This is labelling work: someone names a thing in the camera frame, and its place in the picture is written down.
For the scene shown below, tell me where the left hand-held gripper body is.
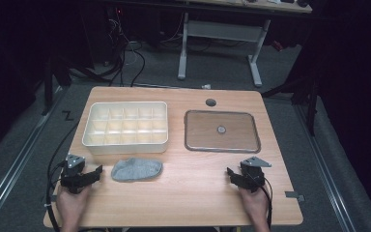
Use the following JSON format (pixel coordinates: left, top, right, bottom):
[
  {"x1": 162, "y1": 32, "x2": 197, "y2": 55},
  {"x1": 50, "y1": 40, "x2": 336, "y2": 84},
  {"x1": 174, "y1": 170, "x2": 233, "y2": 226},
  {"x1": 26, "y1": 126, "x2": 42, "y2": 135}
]
[{"x1": 60, "y1": 154, "x2": 87, "y2": 195}]

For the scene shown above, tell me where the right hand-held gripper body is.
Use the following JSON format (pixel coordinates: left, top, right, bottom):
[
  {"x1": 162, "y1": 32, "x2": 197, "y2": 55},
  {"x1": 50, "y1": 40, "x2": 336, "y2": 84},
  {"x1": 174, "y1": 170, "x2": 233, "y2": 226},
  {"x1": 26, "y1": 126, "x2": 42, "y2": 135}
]
[{"x1": 240, "y1": 156, "x2": 272, "y2": 193}]

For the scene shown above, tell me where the grey sock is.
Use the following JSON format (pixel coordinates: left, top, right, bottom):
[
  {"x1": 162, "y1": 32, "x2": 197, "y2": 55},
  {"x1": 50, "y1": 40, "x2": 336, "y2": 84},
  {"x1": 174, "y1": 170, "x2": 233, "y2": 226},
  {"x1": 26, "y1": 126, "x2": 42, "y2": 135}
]
[{"x1": 110, "y1": 157, "x2": 164, "y2": 183}]

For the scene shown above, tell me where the white compartment storage box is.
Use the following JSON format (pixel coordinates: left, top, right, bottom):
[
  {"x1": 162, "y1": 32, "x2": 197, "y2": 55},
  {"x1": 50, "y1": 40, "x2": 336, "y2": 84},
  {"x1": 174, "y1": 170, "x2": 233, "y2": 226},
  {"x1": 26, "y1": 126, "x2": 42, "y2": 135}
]
[{"x1": 81, "y1": 101, "x2": 169, "y2": 156}]

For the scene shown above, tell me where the person's right hand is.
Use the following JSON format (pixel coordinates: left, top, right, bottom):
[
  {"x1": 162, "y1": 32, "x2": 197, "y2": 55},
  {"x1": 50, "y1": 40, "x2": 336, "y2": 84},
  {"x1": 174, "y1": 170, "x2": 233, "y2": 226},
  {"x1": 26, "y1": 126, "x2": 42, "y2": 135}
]
[{"x1": 238, "y1": 187, "x2": 271, "y2": 224}]

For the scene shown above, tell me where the person's left hand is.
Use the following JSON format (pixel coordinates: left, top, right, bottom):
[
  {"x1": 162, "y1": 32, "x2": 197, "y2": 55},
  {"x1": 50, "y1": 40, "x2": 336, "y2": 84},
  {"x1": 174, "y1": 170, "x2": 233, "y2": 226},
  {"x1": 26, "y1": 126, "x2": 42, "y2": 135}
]
[{"x1": 56, "y1": 185, "x2": 92, "y2": 226}]

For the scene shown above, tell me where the transparent box lid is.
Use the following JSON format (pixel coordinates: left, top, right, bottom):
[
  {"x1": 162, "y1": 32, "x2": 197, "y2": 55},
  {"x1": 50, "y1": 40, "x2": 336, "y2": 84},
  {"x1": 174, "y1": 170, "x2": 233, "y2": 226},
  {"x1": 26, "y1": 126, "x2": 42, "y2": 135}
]
[{"x1": 184, "y1": 109, "x2": 262, "y2": 154}]

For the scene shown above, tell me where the black metal stand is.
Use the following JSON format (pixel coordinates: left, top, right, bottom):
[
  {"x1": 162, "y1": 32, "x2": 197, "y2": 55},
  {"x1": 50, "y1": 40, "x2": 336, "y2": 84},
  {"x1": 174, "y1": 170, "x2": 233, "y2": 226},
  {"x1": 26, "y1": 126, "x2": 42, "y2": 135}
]
[
  {"x1": 260, "y1": 72, "x2": 321, "y2": 136},
  {"x1": 41, "y1": 57, "x2": 72, "y2": 116}
]

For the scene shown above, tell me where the white-legged desk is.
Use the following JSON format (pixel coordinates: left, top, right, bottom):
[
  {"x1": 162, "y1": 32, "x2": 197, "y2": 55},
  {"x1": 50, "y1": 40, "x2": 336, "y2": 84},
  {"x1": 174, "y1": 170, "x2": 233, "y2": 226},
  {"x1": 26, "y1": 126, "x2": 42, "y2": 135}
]
[{"x1": 173, "y1": 0, "x2": 313, "y2": 88}]

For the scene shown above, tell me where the black floor cable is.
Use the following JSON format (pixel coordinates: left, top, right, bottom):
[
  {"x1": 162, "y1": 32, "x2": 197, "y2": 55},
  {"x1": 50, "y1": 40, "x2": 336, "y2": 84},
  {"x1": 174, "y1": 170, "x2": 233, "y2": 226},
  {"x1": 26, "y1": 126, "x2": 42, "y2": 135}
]
[{"x1": 48, "y1": 122, "x2": 80, "y2": 170}]

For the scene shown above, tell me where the left hand-held gripper cable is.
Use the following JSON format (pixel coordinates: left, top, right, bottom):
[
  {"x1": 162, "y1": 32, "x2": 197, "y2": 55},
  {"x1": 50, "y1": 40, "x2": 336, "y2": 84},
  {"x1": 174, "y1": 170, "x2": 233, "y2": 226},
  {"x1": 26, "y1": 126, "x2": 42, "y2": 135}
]
[{"x1": 45, "y1": 159, "x2": 70, "y2": 232}]

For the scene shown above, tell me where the hand-held gripper cable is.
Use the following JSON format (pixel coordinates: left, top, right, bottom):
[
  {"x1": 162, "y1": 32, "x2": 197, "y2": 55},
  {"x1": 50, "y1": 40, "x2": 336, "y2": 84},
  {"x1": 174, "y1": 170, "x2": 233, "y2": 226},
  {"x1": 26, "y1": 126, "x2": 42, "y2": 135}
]
[
  {"x1": 45, "y1": 159, "x2": 70, "y2": 232},
  {"x1": 255, "y1": 175, "x2": 274, "y2": 230}
]

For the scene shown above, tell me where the right hand-held gripper cable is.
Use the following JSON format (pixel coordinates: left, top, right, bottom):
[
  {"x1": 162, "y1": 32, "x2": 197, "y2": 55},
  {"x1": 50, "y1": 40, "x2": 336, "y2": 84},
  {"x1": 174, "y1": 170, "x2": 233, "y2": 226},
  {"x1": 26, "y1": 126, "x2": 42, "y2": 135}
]
[{"x1": 255, "y1": 175, "x2": 274, "y2": 230}]

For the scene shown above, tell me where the metal floor rail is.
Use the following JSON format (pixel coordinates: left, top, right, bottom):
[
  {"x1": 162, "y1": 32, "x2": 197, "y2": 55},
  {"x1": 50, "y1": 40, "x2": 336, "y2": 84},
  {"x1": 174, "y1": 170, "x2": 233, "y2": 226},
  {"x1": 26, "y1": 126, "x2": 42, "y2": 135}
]
[
  {"x1": 0, "y1": 86, "x2": 66, "y2": 232},
  {"x1": 294, "y1": 102, "x2": 357, "y2": 232}
]

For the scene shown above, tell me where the bundle of floor cables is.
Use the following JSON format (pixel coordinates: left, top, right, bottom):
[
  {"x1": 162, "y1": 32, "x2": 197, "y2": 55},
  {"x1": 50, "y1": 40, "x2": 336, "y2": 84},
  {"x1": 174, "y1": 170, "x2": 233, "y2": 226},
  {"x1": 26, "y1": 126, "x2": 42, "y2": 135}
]
[{"x1": 104, "y1": 8, "x2": 147, "y2": 88}]

